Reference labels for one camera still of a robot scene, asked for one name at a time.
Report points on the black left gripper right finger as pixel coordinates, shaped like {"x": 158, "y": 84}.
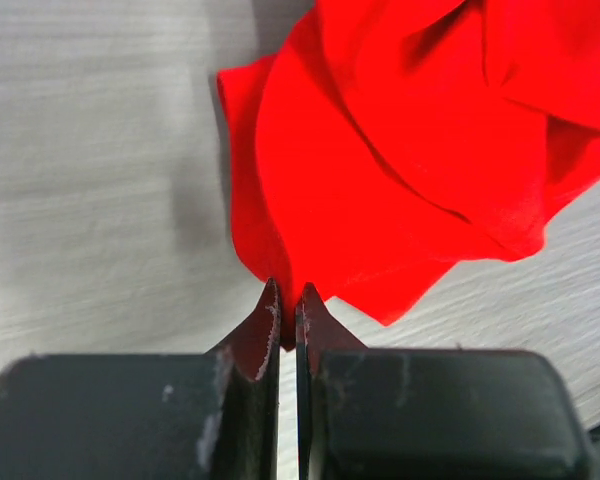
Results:
{"x": 386, "y": 413}

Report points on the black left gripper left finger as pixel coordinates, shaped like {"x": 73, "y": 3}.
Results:
{"x": 148, "y": 416}

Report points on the red t shirt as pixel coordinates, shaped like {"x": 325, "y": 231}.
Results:
{"x": 387, "y": 141}

